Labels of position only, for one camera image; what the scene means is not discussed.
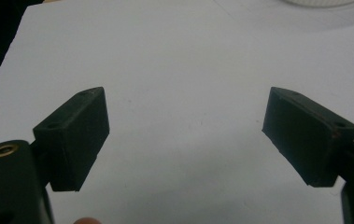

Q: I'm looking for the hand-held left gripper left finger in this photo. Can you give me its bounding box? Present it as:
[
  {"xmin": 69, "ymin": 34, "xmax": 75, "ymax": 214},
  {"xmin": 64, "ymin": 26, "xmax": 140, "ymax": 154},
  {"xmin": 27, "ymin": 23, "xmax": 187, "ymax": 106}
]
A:
[{"xmin": 32, "ymin": 86, "xmax": 110, "ymax": 192}]

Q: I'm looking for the white slatted plastic basket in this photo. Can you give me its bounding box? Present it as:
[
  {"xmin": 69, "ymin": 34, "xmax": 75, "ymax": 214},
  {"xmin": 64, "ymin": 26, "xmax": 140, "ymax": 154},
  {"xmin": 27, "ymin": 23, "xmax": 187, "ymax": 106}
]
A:
[{"xmin": 280, "ymin": 0, "xmax": 354, "ymax": 8}]

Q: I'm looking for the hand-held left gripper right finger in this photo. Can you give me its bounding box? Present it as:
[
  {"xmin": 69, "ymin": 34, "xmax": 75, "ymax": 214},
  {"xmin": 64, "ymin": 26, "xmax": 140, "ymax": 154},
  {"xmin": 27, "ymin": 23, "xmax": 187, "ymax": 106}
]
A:
[{"xmin": 262, "ymin": 86, "xmax": 354, "ymax": 189}]

